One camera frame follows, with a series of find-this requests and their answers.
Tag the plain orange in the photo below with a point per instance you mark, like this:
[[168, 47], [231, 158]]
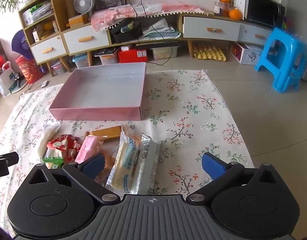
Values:
[[235, 14]]

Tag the orange cracker packet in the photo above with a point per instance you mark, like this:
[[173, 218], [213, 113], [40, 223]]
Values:
[[109, 165]]

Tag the black storage box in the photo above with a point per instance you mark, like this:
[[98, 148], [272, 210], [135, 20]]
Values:
[[128, 37]]

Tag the pink snack packet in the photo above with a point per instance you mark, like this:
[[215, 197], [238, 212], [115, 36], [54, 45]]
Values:
[[87, 147]]

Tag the yellow cardboard box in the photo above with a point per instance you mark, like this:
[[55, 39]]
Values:
[[78, 20]]

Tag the yellow egg tray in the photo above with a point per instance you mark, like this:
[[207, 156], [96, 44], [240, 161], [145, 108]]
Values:
[[208, 53]]

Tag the wooden TV cabinet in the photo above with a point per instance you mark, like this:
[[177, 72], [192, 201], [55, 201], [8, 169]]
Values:
[[179, 17]]

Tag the stack of folded papers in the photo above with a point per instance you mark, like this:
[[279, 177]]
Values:
[[166, 28]]

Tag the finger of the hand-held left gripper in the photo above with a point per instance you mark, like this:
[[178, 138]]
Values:
[[9, 158]]

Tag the red printed gift bag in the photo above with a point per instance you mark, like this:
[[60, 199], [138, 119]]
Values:
[[28, 70]]

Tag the stack of paper documents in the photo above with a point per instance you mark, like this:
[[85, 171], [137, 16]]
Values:
[[41, 11]]

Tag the blue plastic stool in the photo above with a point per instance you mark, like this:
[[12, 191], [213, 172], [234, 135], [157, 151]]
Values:
[[281, 36]]

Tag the green snack packet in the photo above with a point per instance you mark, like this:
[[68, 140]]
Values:
[[52, 162]]

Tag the light green pouch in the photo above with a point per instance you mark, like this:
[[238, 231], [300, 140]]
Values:
[[127, 27]]

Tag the pink fringed cloth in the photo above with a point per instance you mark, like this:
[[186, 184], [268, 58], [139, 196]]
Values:
[[156, 7]]

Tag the glass jar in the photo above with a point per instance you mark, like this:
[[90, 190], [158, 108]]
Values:
[[219, 8]]

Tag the clear packet light blue label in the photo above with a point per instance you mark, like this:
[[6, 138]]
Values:
[[126, 160]]

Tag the white cabinet drawer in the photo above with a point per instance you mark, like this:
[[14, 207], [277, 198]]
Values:
[[43, 45], [76, 36], [253, 30], [198, 25]]

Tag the white desk fan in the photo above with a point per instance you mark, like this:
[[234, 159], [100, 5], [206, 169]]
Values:
[[83, 3]]

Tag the white microwave black door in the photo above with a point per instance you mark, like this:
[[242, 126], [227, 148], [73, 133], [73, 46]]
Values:
[[261, 7]]

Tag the white rice cracker packet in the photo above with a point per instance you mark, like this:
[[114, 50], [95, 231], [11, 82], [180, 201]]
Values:
[[47, 137]]

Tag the white upright carton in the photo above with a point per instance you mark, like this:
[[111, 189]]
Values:
[[36, 35]]

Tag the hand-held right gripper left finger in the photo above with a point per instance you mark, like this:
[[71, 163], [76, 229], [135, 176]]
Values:
[[93, 164]]

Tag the small white box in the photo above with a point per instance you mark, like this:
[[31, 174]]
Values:
[[127, 47]]

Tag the black handheld device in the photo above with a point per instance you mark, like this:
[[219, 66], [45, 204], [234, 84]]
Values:
[[18, 80]]

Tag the purple sun hat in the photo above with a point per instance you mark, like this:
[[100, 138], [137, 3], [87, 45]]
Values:
[[18, 42]]

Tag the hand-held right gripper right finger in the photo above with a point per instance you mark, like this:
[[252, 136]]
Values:
[[213, 166]]

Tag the white shopping bag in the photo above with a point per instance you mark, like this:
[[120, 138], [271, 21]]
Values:
[[4, 83]]

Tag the red snack packet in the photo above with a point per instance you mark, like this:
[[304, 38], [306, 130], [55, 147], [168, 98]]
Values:
[[62, 145]]

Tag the grey white snack packet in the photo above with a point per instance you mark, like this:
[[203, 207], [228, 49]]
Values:
[[148, 160]]

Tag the clear box blue lid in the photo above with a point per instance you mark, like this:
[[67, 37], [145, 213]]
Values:
[[81, 61]]

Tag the clear box pink contents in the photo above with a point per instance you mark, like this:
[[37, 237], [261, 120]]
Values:
[[58, 68]]

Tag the floral tablecloth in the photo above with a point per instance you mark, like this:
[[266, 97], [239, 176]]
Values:
[[193, 110]]

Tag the red cardboard box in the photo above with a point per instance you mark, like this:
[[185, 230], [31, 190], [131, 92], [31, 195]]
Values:
[[131, 57]]

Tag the pink cardboard box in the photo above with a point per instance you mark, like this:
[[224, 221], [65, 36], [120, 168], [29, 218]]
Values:
[[98, 87]]

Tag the white printed toy box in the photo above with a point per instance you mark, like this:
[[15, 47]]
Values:
[[252, 56]]

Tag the brown snack packet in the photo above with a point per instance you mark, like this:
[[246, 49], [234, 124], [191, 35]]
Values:
[[106, 132]]

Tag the wooden shelf cabinet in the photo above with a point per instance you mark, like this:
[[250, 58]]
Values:
[[57, 5]]

